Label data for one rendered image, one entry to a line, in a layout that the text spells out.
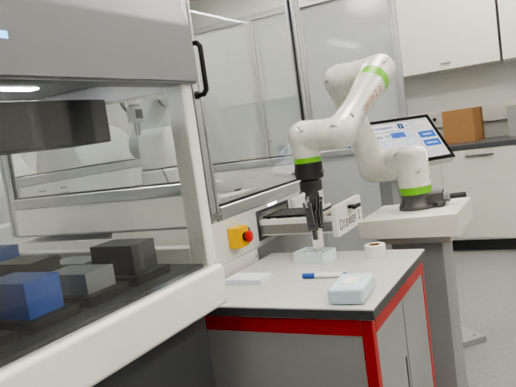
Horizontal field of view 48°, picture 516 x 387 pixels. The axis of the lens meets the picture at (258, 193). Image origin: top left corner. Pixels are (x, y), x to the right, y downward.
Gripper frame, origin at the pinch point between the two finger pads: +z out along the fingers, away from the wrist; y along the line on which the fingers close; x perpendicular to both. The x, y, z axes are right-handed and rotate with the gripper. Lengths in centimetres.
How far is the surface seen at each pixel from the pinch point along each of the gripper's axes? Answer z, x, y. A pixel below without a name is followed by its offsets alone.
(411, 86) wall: -65, -44, -390
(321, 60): -81, -60, -192
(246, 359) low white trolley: 24, -7, 45
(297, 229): -1.1, -12.6, -12.5
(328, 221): -3.6, -0.3, -12.6
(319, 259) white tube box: 6.1, 1.0, 3.5
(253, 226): -3.9, -28.1, -8.0
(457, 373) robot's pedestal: 65, 33, -45
